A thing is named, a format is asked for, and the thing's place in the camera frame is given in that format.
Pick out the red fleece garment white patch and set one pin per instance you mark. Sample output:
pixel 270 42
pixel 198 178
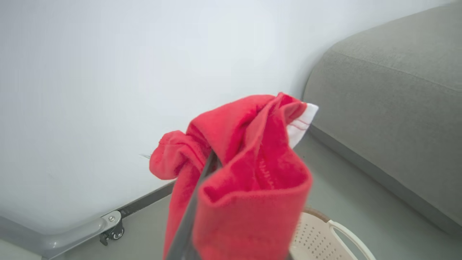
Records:
pixel 249 202

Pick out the dark grey wall baseboard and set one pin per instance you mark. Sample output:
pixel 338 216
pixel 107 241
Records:
pixel 144 202

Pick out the cream perforated laundry basket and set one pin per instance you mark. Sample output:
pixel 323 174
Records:
pixel 314 238

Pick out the grey fabric sofa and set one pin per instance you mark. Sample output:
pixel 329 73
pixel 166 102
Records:
pixel 389 108

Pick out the small black caster wheel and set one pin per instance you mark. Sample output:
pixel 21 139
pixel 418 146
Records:
pixel 114 234

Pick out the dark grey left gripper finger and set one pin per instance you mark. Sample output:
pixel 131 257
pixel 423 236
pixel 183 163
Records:
pixel 191 213

